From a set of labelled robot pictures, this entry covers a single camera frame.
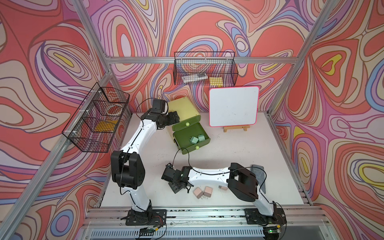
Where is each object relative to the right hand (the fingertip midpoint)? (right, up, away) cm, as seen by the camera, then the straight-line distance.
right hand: (179, 186), depth 85 cm
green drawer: (0, +27, +8) cm, 28 cm away
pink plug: (+11, -2, -5) cm, 12 cm away
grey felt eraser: (+47, +8, +2) cm, 47 cm away
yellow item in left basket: (-35, +35, -13) cm, 51 cm away
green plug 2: (+8, +26, +8) cm, 28 cm away
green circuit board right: (+46, -16, -13) cm, 51 cm away
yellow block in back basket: (+22, +63, +6) cm, 67 cm away
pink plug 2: (+16, -1, -4) cm, 17 cm away
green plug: (+13, +28, +9) cm, 32 cm away
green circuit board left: (-15, -16, -14) cm, 26 cm away
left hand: (-3, +39, +4) cm, 39 cm away
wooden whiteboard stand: (+31, +33, +22) cm, 51 cm away
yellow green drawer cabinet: (+5, +40, +5) cm, 41 cm away
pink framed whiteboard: (+35, +48, +16) cm, 62 cm away
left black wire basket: (-42, +34, -11) cm, 55 cm away
